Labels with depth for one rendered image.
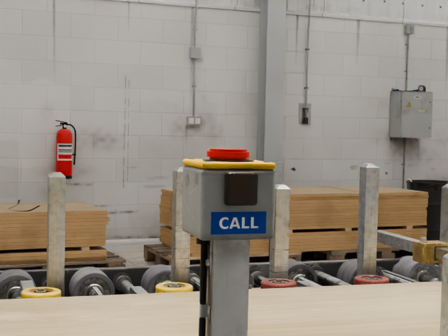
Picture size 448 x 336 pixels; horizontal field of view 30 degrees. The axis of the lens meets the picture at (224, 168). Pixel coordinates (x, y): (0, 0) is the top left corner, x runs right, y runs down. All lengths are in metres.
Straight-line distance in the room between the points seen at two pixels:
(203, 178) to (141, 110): 7.41
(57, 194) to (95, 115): 6.20
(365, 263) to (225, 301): 1.31
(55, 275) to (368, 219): 0.75
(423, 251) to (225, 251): 1.39
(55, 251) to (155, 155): 6.38
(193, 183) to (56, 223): 1.09
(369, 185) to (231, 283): 1.30
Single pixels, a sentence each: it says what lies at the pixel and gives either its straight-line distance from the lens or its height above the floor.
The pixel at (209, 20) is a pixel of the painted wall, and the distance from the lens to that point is 8.43.
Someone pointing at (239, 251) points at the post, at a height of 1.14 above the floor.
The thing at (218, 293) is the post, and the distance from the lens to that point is 0.77.
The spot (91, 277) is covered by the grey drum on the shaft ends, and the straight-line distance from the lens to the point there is 2.25.
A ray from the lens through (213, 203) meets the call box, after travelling 0.74.
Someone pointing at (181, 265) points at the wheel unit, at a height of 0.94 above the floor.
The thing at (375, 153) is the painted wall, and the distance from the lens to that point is 9.28.
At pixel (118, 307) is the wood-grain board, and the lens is 1.64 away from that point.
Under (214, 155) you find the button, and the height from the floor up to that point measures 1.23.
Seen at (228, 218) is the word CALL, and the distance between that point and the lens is 0.75.
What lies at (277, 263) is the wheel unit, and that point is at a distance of 1.97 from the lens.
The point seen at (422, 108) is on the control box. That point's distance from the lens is 9.34.
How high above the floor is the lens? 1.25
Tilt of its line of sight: 3 degrees down
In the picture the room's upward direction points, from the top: 1 degrees clockwise
